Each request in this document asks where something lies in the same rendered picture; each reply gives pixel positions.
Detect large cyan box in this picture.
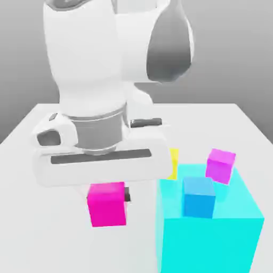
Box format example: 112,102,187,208
155,163,266,273

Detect small yellow cube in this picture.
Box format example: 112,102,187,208
167,147,179,180

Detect small purple cube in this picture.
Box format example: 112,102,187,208
205,148,237,186

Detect small blue cube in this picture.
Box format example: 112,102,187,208
182,176,216,220

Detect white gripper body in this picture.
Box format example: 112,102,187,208
31,135,173,188

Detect small magenta cube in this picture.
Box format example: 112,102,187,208
86,181,127,228

